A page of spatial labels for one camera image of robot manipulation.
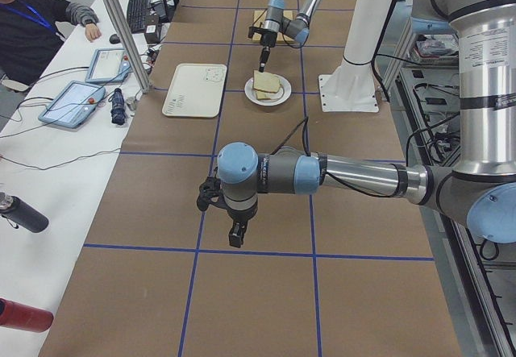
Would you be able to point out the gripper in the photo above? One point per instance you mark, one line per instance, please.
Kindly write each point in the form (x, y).
(237, 217)
(266, 43)

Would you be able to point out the white bread slice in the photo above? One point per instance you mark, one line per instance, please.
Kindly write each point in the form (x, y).
(267, 82)

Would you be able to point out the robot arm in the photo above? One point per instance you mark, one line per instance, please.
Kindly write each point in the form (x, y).
(478, 192)
(275, 23)

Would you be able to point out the bread slice with egg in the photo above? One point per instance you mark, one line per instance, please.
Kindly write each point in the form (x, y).
(265, 96)

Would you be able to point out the white round plate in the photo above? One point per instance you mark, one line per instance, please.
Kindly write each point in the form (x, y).
(285, 91)

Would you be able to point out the person's hand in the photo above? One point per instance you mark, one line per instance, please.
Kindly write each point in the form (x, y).
(92, 32)

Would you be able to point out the cream rectangular tray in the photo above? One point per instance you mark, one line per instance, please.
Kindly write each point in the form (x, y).
(195, 91)

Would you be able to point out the small black box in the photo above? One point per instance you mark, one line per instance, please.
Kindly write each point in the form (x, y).
(152, 33)

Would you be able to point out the black keyboard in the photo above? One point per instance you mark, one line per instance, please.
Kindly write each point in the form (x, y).
(136, 14)

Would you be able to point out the black computer mouse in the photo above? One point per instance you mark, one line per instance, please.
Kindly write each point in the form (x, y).
(114, 39)

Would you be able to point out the far blue teach pendant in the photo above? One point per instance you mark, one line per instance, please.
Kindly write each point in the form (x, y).
(108, 65)

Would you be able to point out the blue teach pendant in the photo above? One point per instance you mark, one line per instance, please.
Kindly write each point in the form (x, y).
(108, 65)
(73, 105)

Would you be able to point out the folded dark blue umbrella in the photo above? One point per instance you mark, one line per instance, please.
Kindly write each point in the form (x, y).
(118, 113)

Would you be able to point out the near blue teach pendant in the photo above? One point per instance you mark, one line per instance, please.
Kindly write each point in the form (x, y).
(73, 105)

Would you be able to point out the black water bottle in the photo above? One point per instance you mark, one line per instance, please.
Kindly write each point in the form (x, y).
(22, 214)

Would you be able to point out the seated person in black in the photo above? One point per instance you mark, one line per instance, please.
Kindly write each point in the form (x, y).
(30, 37)

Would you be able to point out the red water bottle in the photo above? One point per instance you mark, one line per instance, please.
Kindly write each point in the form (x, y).
(24, 317)

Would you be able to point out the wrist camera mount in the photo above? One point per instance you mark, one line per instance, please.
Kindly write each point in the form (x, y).
(254, 32)
(210, 193)

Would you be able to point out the white camera pillar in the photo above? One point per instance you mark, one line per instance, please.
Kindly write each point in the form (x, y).
(351, 88)

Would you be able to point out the aluminium frame post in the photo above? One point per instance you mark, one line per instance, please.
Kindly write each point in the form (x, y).
(118, 19)

